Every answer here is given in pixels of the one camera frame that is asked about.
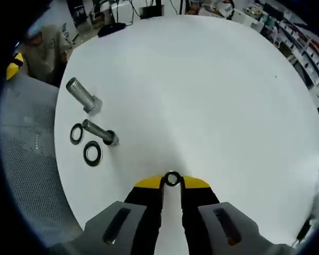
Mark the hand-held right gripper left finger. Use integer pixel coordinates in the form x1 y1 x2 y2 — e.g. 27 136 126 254
46 174 165 255

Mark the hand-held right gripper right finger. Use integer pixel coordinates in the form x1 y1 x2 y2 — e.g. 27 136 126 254
179 175 298 255

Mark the thick steel threaded stud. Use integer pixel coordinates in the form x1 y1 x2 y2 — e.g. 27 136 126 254
65 76 104 115

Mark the medium steel washer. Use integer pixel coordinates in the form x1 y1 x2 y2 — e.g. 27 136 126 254
83 140 101 167

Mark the large steel washer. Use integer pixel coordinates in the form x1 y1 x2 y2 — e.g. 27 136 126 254
70 122 85 146

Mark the slim steel threaded stud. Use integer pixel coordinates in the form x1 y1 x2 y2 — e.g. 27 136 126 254
82 118 120 146

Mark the person's grey brown shirt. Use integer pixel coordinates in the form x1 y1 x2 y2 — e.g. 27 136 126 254
23 25 75 87

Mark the black power adapter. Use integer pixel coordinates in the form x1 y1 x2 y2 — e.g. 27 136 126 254
296 219 312 241

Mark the grey mesh office chair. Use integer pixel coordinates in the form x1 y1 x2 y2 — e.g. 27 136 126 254
0 74 83 248

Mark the black computer mouse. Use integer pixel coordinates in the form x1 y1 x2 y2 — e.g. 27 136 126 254
97 22 127 38

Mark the black box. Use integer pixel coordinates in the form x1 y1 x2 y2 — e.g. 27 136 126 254
140 5 164 19

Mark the white shelf with storage bins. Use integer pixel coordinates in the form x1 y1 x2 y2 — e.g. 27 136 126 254
255 0 319 107

